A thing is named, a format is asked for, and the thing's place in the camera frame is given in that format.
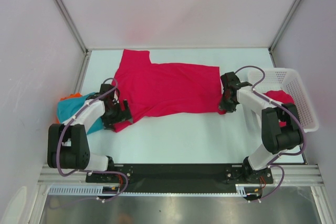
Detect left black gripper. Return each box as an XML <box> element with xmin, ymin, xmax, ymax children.
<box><xmin>101</xmin><ymin>100</ymin><xmax>132</xmax><ymax>130</ymax></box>

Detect red t shirt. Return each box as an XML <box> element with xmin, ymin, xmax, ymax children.
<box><xmin>114</xmin><ymin>49</ymin><xmax>226</xmax><ymax>122</ymax></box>
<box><xmin>264</xmin><ymin>90</ymin><xmax>296</xmax><ymax>129</ymax></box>

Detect white plastic perforated basket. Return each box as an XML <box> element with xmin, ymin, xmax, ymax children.
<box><xmin>255</xmin><ymin>68</ymin><xmax>319</xmax><ymax>133</ymax></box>

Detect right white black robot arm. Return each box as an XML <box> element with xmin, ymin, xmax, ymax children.
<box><xmin>219</xmin><ymin>72</ymin><xmax>306</xmax><ymax>183</ymax></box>

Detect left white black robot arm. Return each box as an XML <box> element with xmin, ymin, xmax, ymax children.
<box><xmin>47</xmin><ymin>83</ymin><xmax>132</xmax><ymax>182</ymax></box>

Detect folded orange t shirt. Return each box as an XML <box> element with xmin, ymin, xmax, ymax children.
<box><xmin>56</xmin><ymin>93</ymin><xmax>82</xmax><ymax>123</ymax></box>

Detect folded teal t shirt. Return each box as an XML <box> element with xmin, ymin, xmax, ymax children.
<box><xmin>56</xmin><ymin>92</ymin><xmax>94</xmax><ymax>123</ymax></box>

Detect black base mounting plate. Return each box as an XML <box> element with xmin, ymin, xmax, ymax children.
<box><xmin>86</xmin><ymin>163</ymin><xmax>274</xmax><ymax>194</ymax></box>

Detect white slotted cable duct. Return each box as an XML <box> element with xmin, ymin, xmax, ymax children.
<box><xmin>48</xmin><ymin>185</ymin><xmax>261</xmax><ymax>197</ymax></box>

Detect aluminium frame rail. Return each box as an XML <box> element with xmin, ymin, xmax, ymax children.
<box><xmin>38</xmin><ymin>163</ymin><xmax>323</xmax><ymax>185</ymax></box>

